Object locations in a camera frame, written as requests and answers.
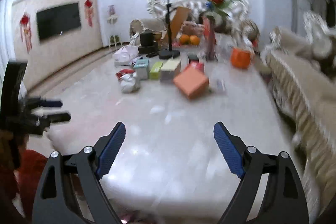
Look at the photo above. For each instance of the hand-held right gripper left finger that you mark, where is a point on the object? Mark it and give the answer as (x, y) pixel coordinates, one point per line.
(111, 150)

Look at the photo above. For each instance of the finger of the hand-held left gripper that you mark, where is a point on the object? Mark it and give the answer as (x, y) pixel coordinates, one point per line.
(59, 117)
(51, 103)

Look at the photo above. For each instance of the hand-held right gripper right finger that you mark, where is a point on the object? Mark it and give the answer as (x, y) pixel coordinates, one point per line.
(228, 150)

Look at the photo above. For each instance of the white maroon snack packet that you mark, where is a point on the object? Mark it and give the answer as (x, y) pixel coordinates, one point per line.
(130, 85)

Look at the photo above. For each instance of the orange box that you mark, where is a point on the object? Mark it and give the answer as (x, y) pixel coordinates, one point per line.
(190, 82)

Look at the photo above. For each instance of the teal box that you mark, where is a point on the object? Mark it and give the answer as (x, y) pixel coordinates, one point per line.
(141, 67)

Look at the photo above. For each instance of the red box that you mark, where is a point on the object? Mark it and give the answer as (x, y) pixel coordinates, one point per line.
(197, 66)

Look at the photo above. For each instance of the green box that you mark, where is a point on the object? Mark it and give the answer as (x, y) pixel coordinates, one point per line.
(156, 69)

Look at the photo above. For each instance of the beige box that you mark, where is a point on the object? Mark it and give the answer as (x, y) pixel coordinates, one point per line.
(170, 69)

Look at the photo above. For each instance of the ornate cream coffee table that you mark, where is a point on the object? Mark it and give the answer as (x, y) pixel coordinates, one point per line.
(162, 134)

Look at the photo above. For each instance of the white tissue pack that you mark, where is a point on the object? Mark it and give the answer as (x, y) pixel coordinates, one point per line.
(124, 56)

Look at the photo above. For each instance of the small green plant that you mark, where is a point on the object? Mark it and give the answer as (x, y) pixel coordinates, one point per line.
(115, 40)

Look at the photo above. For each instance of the orange mug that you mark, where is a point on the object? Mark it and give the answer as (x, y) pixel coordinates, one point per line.
(241, 58)

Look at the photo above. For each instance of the white corner stand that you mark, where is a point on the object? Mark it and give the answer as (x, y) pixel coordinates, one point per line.
(112, 22)

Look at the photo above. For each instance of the flat black box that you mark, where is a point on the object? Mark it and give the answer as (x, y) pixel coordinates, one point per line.
(148, 50)

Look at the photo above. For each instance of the vase with red flowers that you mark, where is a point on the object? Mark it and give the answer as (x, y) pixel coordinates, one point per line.
(211, 43)

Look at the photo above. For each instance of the purple vase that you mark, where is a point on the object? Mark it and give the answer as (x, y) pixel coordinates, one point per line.
(111, 10)

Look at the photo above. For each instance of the black phone stand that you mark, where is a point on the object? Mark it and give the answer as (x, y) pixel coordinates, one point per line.
(169, 53)

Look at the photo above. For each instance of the orange fruit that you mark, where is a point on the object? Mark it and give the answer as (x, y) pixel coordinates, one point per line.
(194, 40)
(184, 39)

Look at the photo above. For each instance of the brown cardboard sheet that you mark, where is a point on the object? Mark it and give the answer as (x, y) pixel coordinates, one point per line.
(181, 19)

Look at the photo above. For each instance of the ornate sofa with silver trim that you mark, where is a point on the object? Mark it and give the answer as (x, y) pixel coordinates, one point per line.
(315, 27)

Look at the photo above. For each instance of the red knot wall ornament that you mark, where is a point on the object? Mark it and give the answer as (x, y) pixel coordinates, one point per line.
(89, 11)
(26, 29)

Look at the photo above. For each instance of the black wall television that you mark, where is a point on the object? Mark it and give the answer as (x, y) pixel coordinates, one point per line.
(57, 19)

